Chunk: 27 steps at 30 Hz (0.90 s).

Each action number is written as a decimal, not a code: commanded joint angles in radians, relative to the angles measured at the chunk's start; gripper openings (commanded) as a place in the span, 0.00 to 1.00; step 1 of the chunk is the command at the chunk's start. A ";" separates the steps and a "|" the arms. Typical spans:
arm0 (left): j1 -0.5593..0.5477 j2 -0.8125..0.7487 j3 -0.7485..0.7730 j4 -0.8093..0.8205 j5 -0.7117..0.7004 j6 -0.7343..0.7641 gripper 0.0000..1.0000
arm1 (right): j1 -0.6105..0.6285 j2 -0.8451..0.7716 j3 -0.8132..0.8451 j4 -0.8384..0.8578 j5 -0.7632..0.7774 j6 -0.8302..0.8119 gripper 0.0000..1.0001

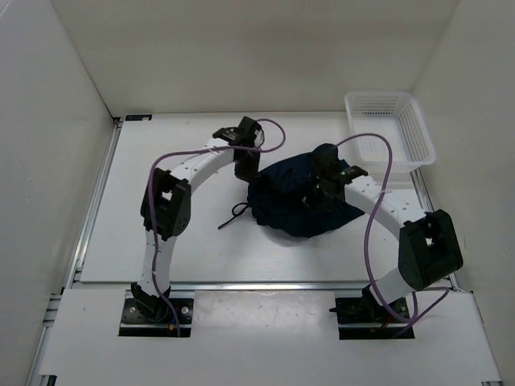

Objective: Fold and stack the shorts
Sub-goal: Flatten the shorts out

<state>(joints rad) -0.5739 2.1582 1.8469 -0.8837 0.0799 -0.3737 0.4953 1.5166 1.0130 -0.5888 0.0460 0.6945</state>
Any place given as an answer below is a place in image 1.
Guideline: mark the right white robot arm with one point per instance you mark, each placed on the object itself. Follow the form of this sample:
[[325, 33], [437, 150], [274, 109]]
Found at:
[[428, 248]]

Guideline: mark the navy blue shorts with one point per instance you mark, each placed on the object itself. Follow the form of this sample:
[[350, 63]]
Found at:
[[282, 197]]

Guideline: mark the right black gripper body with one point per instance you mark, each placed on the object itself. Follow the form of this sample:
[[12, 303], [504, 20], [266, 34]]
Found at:
[[317, 196]]

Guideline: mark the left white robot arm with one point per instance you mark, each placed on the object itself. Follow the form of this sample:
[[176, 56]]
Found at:
[[167, 206]]

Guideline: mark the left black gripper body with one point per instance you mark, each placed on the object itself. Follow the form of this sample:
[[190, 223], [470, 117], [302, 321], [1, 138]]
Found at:
[[246, 167]]

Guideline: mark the white plastic mesh basket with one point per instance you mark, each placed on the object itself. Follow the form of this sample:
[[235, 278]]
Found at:
[[397, 117]]

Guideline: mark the small dark label sticker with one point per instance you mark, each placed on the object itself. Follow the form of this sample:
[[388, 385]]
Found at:
[[139, 117]]

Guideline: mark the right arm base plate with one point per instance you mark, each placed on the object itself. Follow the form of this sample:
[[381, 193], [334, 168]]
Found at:
[[357, 322]]

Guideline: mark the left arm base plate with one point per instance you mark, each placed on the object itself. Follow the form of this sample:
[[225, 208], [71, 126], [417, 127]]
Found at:
[[139, 321]]

